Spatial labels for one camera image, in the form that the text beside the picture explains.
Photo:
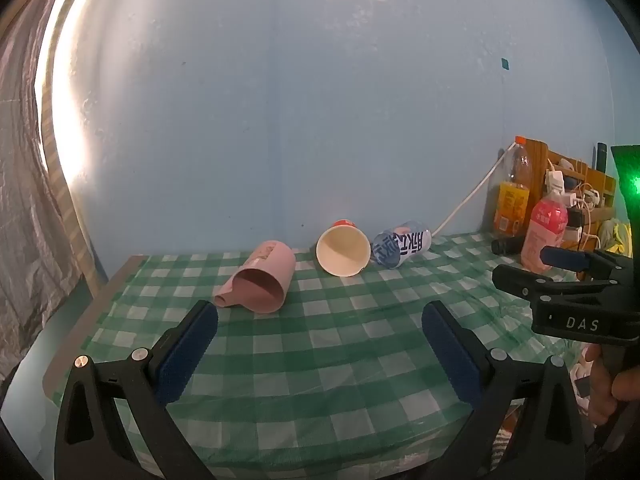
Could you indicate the wooden shelf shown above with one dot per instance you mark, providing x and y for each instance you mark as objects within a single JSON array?
[{"x": 540, "y": 165}]

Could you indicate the person's right hand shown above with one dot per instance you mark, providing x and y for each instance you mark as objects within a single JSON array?
[{"x": 602, "y": 385}]

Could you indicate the orange drink bottle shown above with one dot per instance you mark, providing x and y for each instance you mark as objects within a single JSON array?
[{"x": 512, "y": 205}]

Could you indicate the grey curtain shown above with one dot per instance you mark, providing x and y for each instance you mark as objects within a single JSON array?
[{"x": 35, "y": 240}]

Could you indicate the yellow cloth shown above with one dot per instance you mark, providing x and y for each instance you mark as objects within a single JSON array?
[{"x": 616, "y": 234}]

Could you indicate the white paper cup red base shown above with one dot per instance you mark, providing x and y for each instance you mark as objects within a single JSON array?
[{"x": 342, "y": 252}]

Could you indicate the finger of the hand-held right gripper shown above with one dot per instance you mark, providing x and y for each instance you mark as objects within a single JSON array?
[
  {"x": 565, "y": 258},
  {"x": 520, "y": 282}
]

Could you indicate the pink plastic cup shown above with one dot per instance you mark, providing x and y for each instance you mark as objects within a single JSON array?
[{"x": 260, "y": 280}]

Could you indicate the green checkered tablecloth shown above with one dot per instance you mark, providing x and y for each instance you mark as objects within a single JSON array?
[{"x": 320, "y": 340}]

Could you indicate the white charger plug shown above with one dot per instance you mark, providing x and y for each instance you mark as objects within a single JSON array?
[{"x": 555, "y": 181}]

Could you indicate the striped cloth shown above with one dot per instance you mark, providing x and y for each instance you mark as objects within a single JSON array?
[{"x": 502, "y": 447}]

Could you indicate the pink drink bottle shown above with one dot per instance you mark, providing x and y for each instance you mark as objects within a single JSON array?
[{"x": 545, "y": 230}]

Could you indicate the black cylinder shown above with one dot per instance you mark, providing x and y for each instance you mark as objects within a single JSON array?
[{"x": 506, "y": 246}]

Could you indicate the black upright remote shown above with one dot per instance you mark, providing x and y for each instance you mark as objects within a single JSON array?
[{"x": 600, "y": 157}]

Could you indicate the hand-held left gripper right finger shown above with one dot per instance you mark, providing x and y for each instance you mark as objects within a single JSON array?
[{"x": 452, "y": 352}]

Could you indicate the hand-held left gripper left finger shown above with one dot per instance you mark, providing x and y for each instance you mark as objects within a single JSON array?
[{"x": 186, "y": 355}]

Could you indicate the white power strip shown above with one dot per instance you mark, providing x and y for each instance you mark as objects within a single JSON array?
[{"x": 587, "y": 199}]

